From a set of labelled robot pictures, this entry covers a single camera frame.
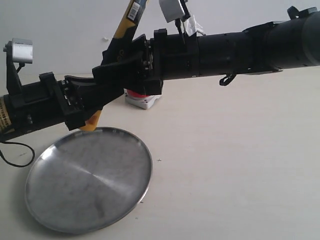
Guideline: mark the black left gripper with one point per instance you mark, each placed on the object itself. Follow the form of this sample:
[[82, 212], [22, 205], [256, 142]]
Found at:
[[39, 105]]

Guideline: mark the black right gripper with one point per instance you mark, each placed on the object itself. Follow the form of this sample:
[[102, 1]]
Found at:
[[174, 56]]

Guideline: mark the yellow black claw hammer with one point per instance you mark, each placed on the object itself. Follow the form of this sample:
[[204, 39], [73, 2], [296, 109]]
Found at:
[[118, 48]]

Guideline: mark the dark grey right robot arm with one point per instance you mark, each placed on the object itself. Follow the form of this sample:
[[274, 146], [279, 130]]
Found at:
[[262, 49]]

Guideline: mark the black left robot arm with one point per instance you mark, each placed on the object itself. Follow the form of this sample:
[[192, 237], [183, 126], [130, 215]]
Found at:
[[48, 102]]

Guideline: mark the red dome push button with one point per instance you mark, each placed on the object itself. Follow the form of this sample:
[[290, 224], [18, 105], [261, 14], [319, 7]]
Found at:
[[144, 102]]

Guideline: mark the round steel tray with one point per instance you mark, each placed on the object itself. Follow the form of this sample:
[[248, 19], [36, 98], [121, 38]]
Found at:
[[88, 180]]

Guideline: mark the white wall clip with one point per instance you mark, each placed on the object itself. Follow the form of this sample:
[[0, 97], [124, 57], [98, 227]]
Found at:
[[106, 38]]

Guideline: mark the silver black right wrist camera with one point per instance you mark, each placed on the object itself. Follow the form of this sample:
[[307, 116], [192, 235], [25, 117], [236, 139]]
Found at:
[[177, 11]]

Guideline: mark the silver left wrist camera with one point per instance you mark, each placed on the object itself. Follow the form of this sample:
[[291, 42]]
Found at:
[[21, 50]]

